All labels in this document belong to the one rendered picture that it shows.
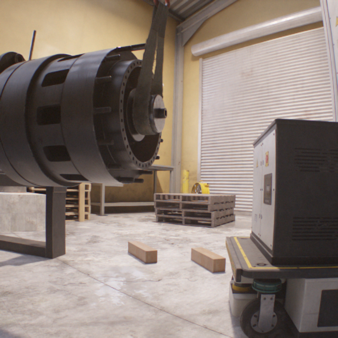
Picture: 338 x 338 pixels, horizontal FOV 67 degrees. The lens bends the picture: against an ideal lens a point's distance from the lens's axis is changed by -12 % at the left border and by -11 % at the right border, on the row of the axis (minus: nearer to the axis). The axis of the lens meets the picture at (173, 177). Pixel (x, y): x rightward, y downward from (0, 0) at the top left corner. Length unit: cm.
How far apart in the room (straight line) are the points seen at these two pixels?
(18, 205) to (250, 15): 686
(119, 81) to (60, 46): 560
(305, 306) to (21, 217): 317
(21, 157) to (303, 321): 115
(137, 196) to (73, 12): 461
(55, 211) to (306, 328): 186
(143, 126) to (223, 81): 660
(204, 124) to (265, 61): 226
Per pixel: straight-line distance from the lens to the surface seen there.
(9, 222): 356
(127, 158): 94
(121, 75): 93
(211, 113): 747
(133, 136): 102
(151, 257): 222
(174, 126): 807
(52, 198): 224
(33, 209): 364
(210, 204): 433
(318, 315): 109
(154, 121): 98
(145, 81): 102
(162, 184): 762
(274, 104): 664
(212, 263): 203
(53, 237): 229
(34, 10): 659
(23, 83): 107
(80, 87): 91
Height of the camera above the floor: 58
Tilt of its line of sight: 2 degrees up
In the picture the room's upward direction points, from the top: 2 degrees clockwise
